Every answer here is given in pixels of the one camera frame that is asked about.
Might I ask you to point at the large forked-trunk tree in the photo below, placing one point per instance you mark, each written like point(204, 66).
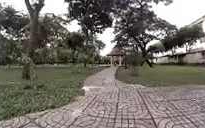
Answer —
point(33, 36)

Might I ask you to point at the grass lawn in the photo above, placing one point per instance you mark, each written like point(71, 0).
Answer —
point(30, 91)
point(170, 75)

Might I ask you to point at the pale boundary wall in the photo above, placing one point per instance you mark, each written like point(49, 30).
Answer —
point(196, 57)

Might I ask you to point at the small gazebo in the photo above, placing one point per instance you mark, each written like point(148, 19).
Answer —
point(115, 52)

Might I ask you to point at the group of trees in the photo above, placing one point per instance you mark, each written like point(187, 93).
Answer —
point(90, 16)

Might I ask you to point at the patterned brick path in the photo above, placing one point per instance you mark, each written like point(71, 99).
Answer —
point(123, 106)

